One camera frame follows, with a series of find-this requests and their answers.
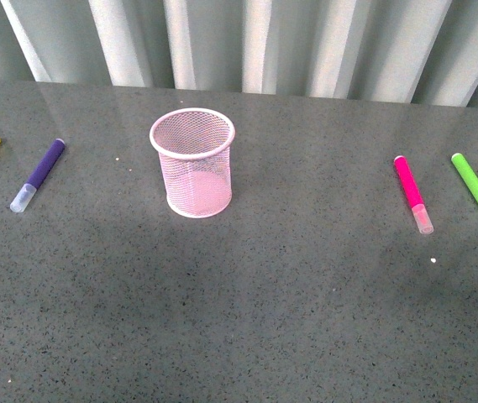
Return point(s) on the grey pleated curtain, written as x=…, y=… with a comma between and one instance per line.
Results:
x=386, y=51

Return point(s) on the pink marker pen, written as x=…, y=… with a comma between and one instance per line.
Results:
x=413, y=195

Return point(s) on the purple marker pen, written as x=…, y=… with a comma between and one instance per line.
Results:
x=37, y=177

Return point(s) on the pink mesh pen cup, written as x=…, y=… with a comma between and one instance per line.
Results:
x=193, y=145

